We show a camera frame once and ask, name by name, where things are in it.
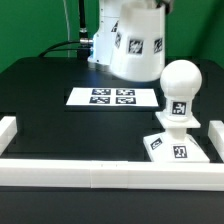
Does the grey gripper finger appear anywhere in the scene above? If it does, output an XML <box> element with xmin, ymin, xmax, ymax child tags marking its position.
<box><xmin>156</xmin><ymin>0</ymin><xmax>174</xmax><ymax>14</ymax></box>

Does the white lamp shade cone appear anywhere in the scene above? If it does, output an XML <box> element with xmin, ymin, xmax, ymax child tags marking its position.
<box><xmin>109</xmin><ymin>0</ymin><xmax>165</xmax><ymax>82</ymax></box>

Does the white lamp bulb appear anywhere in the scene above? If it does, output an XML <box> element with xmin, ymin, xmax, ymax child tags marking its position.
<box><xmin>160</xmin><ymin>60</ymin><xmax>202</xmax><ymax>122</ymax></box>

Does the white lamp base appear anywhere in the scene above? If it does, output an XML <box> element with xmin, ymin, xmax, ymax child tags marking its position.
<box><xmin>143</xmin><ymin>112</ymin><xmax>210</xmax><ymax>163</ymax></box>

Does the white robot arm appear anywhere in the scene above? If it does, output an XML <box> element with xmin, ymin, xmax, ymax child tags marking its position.
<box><xmin>88</xmin><ymin>0</ymin><xmax>175</xmax><ymax>71</ymax></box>

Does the white marker sheet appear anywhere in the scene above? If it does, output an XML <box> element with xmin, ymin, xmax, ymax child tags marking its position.
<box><xmin>66</xmin><ymin>87</ymin><xmax>158</xmax><ymax>107</ymax></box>

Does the white right fence bar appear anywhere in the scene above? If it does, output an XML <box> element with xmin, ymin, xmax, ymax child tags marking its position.
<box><xmin>208</xmin><ymin>120</ymin><xmax>224</xmax><ymax>162</ymax></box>

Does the white fence bar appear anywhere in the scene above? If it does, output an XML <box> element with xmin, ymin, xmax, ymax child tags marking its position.
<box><xmin>208</xmin><ymin>120</ymin><xmax>224</xmax><ymax>162</ymax></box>
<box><xmin>0</xmin><ymin>116</ymin><xmax>17</xmax><ymax>156</ymax></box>
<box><xmin>0</xmin><ymin>159</ymin><xmax>224</xmax><ymax>191</ymax></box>

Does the white left fence bar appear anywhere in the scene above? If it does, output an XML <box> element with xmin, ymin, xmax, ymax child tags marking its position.
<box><xmin>0</xmin><ymin>116</ymin><xmax>17</xmax><ymax>156</ymax></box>

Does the white front fence bar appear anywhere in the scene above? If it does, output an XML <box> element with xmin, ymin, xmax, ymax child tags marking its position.
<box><xmin>0</xmin><ymin>159</ymin><xmax>224</xmax><ymax>191</ymax></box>

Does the black thick cable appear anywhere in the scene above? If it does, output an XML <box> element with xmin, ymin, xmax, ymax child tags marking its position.
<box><xmin>38</xmin><ymin>0</ymin><xmax>92</xmax><ymax>58</ymax></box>

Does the black cable connector plug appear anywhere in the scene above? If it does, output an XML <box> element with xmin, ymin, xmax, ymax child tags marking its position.
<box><xmin>77</xmin><ymin>27</ymin><xmax>93</xmax><ymax>60</ymax></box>

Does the thin white cable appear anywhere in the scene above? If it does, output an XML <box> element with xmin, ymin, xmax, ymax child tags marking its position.
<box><xmin>62</xmin><ymin>0</ymin><xmax>72</xmax><ymax>58</ymax></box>

